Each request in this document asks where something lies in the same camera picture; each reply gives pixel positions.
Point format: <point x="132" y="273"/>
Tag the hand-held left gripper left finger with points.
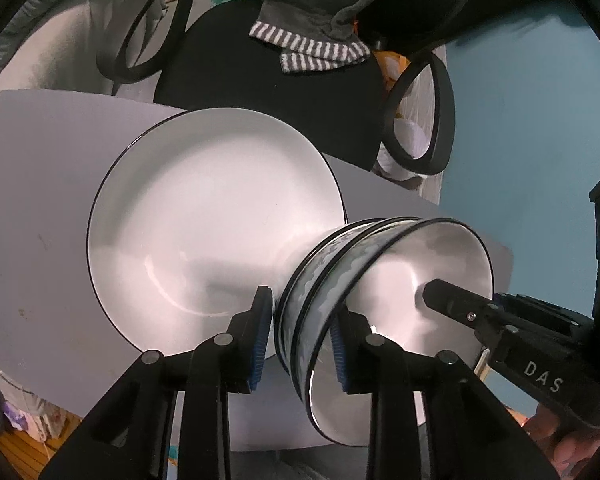
<point x="257" y="347"/>

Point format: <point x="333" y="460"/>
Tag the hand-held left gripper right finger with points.
<point x="337" y="355"/>

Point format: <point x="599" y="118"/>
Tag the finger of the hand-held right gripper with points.
<point x="450" y="300"/>
<point x="510" y="300"/>

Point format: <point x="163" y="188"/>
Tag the white plate with black rim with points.
<point x="205" y="210"/>

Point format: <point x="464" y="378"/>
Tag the person's right hand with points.
<point x="565" y="445"/>

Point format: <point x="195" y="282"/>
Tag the orange plush toy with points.
<point x="392" y="67"/>

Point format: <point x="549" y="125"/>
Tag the patterned cloth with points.
<point x="20" y="415"/>

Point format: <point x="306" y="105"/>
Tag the black office chair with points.
<point x="260" y="85"/>

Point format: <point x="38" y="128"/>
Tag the grey hoodie with striped cuffs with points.
<point x="310" y="5"/>

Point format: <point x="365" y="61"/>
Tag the bed with grey sheet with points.
<point x="60" y="50"/>

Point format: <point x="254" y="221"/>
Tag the grey puffy duvet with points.
<point x="30" y="5"/>

